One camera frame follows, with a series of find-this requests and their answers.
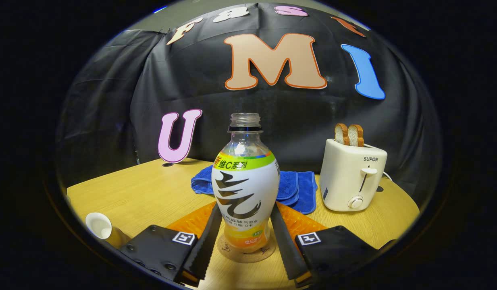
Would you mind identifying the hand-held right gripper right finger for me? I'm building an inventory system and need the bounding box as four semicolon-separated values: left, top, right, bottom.
270;203;380;287

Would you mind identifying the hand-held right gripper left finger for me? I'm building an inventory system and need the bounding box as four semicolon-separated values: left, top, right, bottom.
119;203;223;287

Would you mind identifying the round cork coaster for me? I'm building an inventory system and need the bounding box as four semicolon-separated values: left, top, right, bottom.
217;234;276;263

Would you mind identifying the labelled plastic water bottle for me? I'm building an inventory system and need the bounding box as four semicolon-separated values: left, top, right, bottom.
211;113;281;253

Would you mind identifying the cream ceramic teacup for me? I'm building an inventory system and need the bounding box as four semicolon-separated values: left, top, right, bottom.
85;212;130;248

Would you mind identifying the blue folded towel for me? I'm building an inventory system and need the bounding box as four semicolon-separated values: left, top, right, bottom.
191;165;318;215

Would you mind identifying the cream toaster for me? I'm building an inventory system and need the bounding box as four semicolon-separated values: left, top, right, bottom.
319;139;388;212

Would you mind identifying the bread slice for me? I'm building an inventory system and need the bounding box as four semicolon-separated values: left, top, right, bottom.
348;124;365;147
335;123;350;146

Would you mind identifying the black backdrop cloth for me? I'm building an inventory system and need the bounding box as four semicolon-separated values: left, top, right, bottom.
55;2;442;198

